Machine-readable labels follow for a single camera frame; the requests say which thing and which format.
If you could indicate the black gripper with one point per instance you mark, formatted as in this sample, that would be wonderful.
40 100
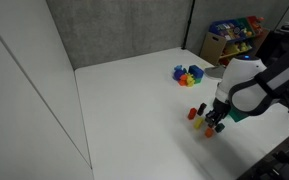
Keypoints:
220 108

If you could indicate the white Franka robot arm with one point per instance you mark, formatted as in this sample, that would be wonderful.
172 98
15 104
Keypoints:
260 83

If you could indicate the dark green block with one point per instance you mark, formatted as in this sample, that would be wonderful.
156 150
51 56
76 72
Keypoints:
220 127

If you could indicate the orange block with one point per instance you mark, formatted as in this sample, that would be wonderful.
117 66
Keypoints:
209 132

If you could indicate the yellow block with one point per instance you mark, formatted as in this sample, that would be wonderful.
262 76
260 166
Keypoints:
198 123

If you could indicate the black block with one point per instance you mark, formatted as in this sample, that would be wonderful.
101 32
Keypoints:
201 109

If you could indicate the red block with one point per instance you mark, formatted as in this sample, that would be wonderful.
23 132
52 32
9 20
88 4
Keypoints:
192 113

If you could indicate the green toy box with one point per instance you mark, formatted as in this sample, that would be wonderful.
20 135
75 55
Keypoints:
198 80

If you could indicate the yellow toy piece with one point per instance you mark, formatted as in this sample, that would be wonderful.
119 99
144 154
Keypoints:
190 81

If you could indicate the orange toy piece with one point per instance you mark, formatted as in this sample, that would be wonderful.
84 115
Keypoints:
183 80

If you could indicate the blue toy box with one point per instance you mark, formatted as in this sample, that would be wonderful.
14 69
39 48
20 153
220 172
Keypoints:
196 71

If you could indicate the purple toy ball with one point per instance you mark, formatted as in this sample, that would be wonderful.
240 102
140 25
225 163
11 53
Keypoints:
178 74

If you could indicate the light blue toy piece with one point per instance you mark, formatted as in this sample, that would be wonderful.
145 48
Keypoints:
178 67

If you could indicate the cardboard box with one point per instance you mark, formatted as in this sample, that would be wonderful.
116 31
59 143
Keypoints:
212 46

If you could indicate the toy bin shelf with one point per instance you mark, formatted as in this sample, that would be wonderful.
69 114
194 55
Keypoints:
240 40

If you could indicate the blue storage bin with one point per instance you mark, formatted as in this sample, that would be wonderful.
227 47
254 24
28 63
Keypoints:
224 30

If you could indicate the black stand pole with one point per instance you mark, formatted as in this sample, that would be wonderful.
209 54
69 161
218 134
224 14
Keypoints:
188 25

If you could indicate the green storage bin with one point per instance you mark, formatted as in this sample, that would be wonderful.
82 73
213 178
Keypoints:
242 26

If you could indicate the red storage bin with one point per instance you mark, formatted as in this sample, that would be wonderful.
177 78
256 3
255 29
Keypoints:
254 21

